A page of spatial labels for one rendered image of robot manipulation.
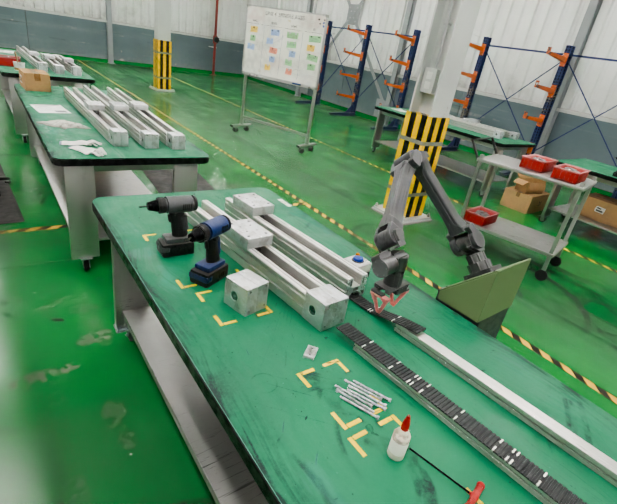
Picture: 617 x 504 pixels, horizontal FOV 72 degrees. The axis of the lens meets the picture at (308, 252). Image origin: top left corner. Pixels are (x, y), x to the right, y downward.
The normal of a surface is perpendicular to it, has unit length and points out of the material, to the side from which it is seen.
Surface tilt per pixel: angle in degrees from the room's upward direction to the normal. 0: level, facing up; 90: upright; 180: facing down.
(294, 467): 0
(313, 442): 0
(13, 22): 90
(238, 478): 0
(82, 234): 90
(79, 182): 90
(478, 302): 90
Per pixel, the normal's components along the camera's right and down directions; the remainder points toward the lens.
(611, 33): -0.80, 0.15
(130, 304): 0.58, 0.43
